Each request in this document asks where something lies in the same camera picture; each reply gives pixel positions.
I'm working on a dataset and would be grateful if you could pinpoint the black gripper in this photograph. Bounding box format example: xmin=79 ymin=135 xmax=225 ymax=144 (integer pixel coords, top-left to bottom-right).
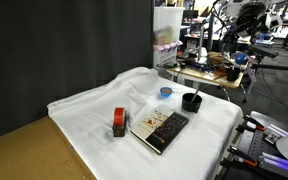
xmin=236 ymin=5 xmax=268 ymax=33

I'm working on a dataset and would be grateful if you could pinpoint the silver metal pen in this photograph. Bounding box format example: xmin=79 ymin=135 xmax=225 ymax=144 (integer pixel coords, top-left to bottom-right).
xmin=190 ymin=87 xmax=201 ymax=104

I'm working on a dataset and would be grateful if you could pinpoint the black cup with handle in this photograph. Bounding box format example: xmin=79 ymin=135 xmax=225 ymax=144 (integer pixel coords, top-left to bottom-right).
xmin=181 ymin=92 xmax=203 ymax=114

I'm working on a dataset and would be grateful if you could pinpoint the blue round desk object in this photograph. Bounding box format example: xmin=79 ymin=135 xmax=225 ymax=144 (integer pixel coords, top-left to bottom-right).
xmin=234 ymin=53 xmax=248 ymax=66

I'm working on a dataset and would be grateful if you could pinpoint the black desk pot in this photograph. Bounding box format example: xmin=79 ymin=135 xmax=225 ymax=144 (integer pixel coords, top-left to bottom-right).
xmin=226 ymin=66 xmax=241 ymax=82

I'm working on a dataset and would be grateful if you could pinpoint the light wooden desk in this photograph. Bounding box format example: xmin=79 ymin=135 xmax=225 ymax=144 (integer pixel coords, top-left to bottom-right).
xmin=165 ymin=64 xmax=246 ymax=103

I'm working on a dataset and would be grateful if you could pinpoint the white storage bin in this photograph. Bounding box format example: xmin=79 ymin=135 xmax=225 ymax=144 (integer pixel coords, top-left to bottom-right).
xmin=152 ymin=6 xmax=185 ymax=69

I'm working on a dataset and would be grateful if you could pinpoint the black clamp orange grip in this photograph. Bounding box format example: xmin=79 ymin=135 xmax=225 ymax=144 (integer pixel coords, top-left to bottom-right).
xmin=237 ymin=114 xmax=267 ymax=133
xmin=220 ymin=145 xmax=262 ymax=169

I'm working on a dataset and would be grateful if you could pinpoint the blue bowl of grains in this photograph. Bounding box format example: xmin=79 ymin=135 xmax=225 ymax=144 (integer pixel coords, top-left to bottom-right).
xmin=159 ymin=86 xmax=174 ymax=99

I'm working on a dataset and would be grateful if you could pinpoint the small aluminium block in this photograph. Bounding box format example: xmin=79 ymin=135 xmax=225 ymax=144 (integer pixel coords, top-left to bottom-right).
xmin=263 ymin=131 xmax=278 ymax=145

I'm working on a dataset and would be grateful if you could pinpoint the black dispenser with red tape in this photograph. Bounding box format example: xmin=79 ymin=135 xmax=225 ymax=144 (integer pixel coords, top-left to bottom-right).
xmin=112 ymin=107 xmax=128 ymax=138

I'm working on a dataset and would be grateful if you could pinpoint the white table cloth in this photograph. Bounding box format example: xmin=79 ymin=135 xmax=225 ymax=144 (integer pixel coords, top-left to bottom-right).
xmin=47 ymin=66 xmax=244 ymax=180

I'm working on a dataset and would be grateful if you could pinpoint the brown wooden table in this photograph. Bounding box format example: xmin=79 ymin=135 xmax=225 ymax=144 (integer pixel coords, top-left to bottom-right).
xmin=0 ymin=115 xmax=97 ymax=180

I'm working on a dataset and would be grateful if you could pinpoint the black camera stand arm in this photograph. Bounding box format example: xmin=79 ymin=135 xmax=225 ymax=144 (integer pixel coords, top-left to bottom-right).
xmin=248 ymin=44 xmax=288 ymax=77

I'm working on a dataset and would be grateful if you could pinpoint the aluminium profile rail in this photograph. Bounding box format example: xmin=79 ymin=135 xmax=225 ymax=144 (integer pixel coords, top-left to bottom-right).
xmin=267 ymin=123 xmax=288 ymax=138
xmin=258 ymin=151 xmax=288 ymax=176

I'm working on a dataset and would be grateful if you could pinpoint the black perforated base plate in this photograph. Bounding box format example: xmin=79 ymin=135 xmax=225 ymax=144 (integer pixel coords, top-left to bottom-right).
xmin=217 ymin=126 xmax=288 ymax=180

